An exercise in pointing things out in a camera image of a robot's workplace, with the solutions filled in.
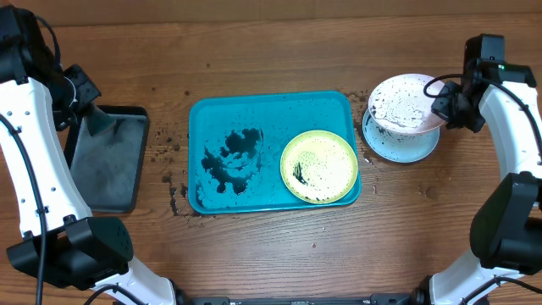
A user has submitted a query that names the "yellow green speckled plate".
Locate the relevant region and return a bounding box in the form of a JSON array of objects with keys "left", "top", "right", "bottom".
[{"left": 280, "top": 130, "right": 358, "bottom": 205}]

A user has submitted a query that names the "black rectangular water bin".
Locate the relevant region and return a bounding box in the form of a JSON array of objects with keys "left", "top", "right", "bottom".
[{"left": 64, "top": 105, "right": 150, "bottom": 214}]

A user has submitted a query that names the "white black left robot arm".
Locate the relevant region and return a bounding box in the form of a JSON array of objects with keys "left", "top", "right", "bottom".
[{"left": 1, "top": 5, "right": 186, "bottom": 304}]

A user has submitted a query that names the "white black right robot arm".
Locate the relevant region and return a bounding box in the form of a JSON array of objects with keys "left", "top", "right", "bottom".
[{"left": 409, "top": 58, "right": 541, "bottom": 304}]

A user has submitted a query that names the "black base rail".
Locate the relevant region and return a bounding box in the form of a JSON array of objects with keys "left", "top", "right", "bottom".
[{"left": 188, "top": 293, "right": 430, "bottom": 305}]

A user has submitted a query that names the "teal grey sponge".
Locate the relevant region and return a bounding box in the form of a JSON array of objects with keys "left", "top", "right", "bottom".
[{"left": 85, "top": 103, "right": 116, "bottom": 136}]

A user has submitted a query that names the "light blue speckled plate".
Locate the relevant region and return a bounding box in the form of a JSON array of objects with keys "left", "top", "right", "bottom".
[{"left": 362, "top": 110, "right": 440, "bottom": 164}]

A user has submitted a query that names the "white speckled plate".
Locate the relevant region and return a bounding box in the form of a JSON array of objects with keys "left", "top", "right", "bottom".
[{"left": 368, "top": 74, "right": 445, "bottom": 135}]

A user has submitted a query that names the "teal plastic tray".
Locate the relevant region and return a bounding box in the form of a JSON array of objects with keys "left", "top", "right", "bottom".
[{"left": 187, "top": 91, "right": 356, "bottom": 214}]

